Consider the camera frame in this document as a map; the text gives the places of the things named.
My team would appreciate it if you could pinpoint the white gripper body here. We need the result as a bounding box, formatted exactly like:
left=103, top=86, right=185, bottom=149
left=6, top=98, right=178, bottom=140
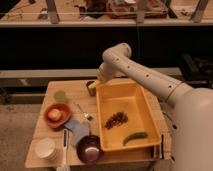
left=97, top=63, right=114, bottom=84

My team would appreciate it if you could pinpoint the yellow plastic bin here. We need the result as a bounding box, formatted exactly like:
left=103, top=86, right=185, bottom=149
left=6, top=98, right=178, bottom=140
left=96, top=82, right=161, bottom=152

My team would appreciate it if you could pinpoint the yellow banana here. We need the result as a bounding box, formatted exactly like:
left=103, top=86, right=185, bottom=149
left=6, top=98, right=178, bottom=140
left=88, top=80, right=100, bottom=89

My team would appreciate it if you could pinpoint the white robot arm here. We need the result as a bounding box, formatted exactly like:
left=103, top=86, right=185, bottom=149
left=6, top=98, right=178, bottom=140
left=98, top=43, right=213, bottom=171

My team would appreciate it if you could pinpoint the dark metal cup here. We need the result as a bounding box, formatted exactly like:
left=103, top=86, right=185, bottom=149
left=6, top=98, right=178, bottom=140
left=86, top=81, right=96, bottom=97

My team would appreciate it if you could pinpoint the dark grapes bunch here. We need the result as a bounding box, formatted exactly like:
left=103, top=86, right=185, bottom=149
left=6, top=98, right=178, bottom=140
left=105, top=112, right=128, bottom=129

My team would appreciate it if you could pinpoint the metal spoon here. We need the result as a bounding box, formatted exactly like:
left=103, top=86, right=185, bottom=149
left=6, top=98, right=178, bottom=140
left=74, top=102, right=93, bottom=121

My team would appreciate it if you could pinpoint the blue grey cloth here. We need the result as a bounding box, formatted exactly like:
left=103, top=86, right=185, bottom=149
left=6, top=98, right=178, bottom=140
left=65, top=119, right=90, bottom=146

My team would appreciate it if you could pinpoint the orange bowl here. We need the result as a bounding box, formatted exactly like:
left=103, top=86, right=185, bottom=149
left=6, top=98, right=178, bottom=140
left=44, top=103, right=72, bottom=128

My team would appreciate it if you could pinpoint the yellow round fruit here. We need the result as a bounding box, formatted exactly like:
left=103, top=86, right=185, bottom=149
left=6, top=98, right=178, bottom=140
left=48, top=109, right=62, bottom=121

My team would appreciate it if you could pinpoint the green pepper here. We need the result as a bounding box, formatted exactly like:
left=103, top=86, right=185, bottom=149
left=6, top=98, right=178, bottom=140
left=122, top=132, right=148, bottom=146

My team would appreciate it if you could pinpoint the purple bowl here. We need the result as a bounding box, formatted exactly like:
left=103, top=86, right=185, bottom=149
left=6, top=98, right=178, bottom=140
left=77, top=135, right=104, bottom=164

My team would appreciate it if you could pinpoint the dark striped block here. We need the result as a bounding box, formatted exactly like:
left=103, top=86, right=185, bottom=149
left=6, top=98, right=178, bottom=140
left=152, top=135, right=164, bottom=159

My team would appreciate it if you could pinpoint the white handled brush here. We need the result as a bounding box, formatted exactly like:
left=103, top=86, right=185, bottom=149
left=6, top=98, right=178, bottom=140
left=56, top=129, right=70, bottom=171

